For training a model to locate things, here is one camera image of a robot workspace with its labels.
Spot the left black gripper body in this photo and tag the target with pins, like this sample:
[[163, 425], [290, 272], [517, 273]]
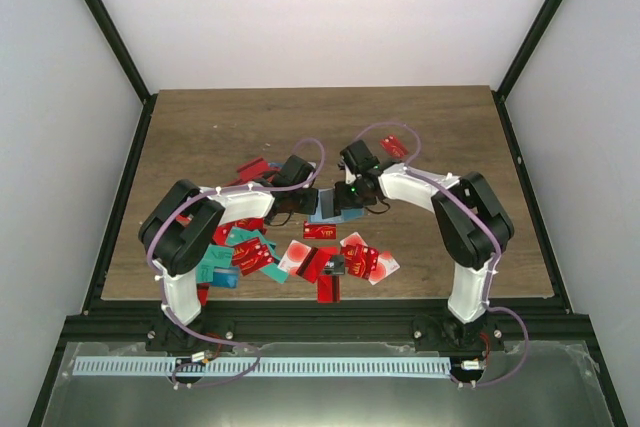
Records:
[[302, 207]]

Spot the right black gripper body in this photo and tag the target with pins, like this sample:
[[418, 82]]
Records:
[[353, 199]]

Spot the teal leather card holder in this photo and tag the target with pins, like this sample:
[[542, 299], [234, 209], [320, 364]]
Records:
[[328, 212]]

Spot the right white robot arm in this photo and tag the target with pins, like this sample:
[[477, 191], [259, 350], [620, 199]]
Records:
[[472, 222]]

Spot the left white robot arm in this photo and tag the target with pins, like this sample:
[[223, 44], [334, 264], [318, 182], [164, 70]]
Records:
[[178, 232]]

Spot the red VIP card centre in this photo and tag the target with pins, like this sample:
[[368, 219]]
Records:
[[319, 231]]

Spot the white red circle card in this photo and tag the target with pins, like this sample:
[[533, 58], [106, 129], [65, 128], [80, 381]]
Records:
[[293, 257]]

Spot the red card top pile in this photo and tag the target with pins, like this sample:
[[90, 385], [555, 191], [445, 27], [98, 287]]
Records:
[[252, 169]]

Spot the red card far right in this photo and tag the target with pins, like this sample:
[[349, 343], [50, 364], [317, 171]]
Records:
[[394, 147]]

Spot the red gold card right pile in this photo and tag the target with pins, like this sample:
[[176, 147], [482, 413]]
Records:
[[360, 260]]

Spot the red gold card pile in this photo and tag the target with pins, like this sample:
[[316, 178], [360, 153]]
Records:
[[360, 260], [251, 255]]

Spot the white red card right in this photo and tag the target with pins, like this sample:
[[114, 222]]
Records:
[[385, 266]]

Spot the teal card with stripe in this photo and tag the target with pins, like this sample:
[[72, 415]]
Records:
[[272, 270]]

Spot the teal card front left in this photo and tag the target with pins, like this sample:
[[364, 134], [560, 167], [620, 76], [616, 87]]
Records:
[[214, 257]]

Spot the blue card front left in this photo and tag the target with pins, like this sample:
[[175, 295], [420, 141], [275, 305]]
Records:
[[225, 278]]

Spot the light blue slotted cable duct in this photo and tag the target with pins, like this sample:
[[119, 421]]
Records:
[[226, 367]]

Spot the black frame post right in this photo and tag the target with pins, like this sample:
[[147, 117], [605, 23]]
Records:
[[533, 37]]

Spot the black frame post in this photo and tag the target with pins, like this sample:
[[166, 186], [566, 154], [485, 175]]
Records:
[[118, 47], [533, 37]]

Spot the black frame post left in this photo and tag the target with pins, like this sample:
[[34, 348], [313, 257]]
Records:
[[118, 47]]

